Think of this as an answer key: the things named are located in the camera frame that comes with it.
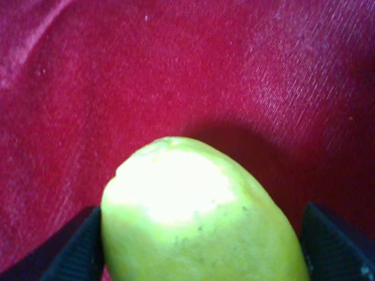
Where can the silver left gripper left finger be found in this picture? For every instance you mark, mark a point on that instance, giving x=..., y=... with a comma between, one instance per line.
x=82, y=257

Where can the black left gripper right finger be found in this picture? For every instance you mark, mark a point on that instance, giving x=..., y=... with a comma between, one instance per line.
x=333, y=249

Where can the red velvet tablecloth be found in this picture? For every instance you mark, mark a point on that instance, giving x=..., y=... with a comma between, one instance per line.
x=286, y=88

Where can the yellow lemon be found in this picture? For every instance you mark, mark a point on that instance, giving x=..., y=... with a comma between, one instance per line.
x=179, y=209

